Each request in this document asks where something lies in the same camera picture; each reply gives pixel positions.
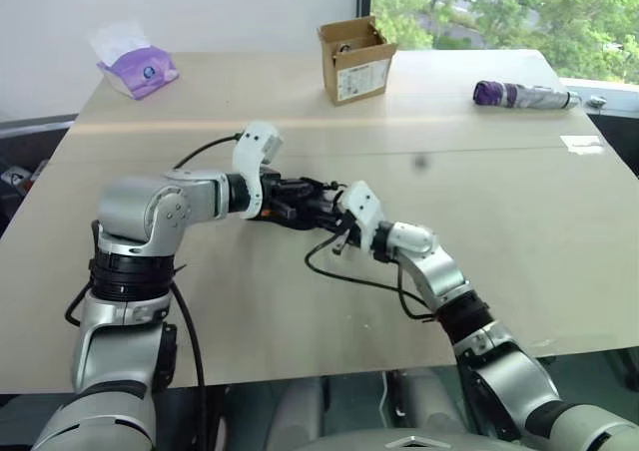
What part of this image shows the grey robot torso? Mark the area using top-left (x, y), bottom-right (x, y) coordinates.
top-left (297, 420), bottom-right (505, 451)

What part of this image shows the open brown cardboard box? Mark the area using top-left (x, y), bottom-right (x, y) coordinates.
top-left (317, 14), bottom-right (399, 107)

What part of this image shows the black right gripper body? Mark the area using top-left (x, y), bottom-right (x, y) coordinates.
top-left (330, 212), bottom-right (364, 258)

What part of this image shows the clear tape strip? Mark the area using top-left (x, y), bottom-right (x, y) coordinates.
top-left (559, 135), bottom-right (604, 157)

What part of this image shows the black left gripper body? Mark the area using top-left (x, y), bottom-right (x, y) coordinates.
top-left (258, 166), bottom-right (315, 228)

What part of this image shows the thin white cable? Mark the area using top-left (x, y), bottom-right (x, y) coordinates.
top-left (378, 370), bottom-right (406, 418)

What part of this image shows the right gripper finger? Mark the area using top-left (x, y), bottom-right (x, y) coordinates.
top-left (319, 208), bottom-right (352, 234)
top-left (322, 180), bottom-right (349, 209)

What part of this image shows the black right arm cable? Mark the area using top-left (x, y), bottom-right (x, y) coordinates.
top-left (305, 234), bottom-right (436, 322)

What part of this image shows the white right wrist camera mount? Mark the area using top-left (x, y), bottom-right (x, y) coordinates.
top-left (333, 181), bottom-right (388, 250)

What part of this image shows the folded purple silver umbrella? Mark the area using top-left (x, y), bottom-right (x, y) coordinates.
top-left (472, 78), bottom-right (583, 112)

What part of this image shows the dark rounded grey shape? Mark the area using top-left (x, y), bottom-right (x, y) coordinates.
top-left (397, 365), bottom-right (463, 425)
top-left (277, 376), bottom-right (326, 445)

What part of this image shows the purple tissue box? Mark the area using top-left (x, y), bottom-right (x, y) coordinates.
top-left (89, 21), bottom-right (182, 102)

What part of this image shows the black bag with white label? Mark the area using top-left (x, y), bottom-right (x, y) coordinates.
top-left (0, 157), bottom-right (50, 223)

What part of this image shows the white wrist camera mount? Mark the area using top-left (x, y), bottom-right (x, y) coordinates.
top-left (231, 120), bottom-right (285, 221)
top-left (333, 181), bottom-right (388, 250)

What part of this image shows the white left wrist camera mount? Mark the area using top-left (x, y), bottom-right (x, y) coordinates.
top-left (231, 120), bottom-right (285, 221)

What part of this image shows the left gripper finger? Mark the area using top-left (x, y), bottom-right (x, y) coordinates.
top-left (282, 205), bottom-right (330, 232)
top-left (297, 175), bottom-right (334, 202)

